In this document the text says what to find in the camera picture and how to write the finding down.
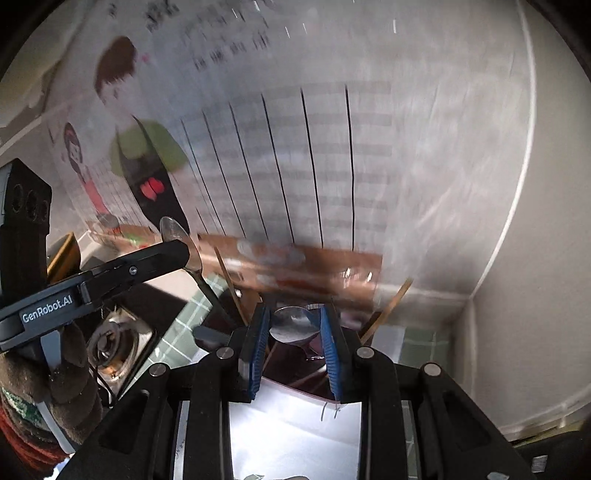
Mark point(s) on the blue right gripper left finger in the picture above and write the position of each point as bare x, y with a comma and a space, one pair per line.
255, 348

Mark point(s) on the cartoon kitchen wall sticker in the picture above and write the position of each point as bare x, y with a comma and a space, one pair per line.
295, 122

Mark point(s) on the green white checkered tablecloth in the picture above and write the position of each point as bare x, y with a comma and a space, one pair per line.
281, 434

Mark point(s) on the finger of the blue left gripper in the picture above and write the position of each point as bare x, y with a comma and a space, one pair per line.
157, 260

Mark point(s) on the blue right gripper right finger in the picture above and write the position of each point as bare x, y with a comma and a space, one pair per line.
331, 350

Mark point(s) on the gloved left hand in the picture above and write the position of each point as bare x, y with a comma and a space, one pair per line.
28, 448

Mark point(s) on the black gas stove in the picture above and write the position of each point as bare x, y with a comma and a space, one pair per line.
123, 334

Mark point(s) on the black wok wooden handle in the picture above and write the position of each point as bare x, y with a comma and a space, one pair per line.
63, 259

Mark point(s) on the steel spoon black handle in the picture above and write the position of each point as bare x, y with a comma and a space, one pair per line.
171, 230

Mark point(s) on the black handled ladle spoon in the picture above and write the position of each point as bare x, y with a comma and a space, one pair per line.
293, 325

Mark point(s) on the purple plastic utensil holder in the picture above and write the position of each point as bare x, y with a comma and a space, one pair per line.
302, 368

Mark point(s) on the wooden chopstick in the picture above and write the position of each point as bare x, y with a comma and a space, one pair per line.
231, 287
379, 318

